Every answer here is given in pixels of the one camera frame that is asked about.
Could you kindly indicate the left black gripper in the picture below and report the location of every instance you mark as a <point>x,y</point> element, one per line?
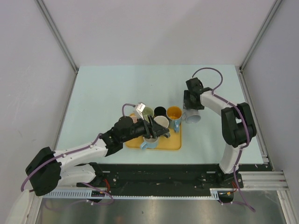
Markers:
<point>149,127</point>

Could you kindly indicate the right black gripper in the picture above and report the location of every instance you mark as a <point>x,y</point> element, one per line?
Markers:
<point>188,104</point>

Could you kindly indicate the dark grey mug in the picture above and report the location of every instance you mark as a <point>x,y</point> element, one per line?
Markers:
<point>163,121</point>

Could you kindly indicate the light grey mug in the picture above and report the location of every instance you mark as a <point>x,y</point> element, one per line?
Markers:
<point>191,116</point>

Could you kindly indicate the light blue mug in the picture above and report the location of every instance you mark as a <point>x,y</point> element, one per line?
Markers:
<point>151,143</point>

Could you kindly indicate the brown dark mug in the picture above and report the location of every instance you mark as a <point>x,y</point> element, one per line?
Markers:
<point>159,111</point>

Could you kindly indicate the blue butterfly mug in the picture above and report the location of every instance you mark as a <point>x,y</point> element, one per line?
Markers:
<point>174,115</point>

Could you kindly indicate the light green mug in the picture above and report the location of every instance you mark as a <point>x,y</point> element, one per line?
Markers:
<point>147,112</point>

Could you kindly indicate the pink mug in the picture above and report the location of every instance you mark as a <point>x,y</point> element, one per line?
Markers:
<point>134,119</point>

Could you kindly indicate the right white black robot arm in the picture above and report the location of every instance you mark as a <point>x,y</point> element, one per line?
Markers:
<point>237,124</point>

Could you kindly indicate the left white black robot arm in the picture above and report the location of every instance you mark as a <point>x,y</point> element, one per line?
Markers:
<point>50,169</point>

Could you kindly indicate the yellow tray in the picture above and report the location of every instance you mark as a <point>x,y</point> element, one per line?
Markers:
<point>173,143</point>

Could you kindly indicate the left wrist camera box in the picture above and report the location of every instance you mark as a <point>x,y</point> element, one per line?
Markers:
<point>138,109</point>

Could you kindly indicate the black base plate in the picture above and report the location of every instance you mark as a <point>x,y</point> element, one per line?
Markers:
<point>170,180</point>

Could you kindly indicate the white cable duct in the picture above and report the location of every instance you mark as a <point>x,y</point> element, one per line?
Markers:
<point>212,194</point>

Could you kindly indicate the right aluminium frame post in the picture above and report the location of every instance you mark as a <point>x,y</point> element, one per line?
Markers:
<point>261,32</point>

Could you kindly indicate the aluminium frame post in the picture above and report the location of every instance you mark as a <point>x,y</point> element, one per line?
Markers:
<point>261,32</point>
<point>56,33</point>

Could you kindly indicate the left aluminium frame post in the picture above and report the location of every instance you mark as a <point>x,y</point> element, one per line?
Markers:
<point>56,33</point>

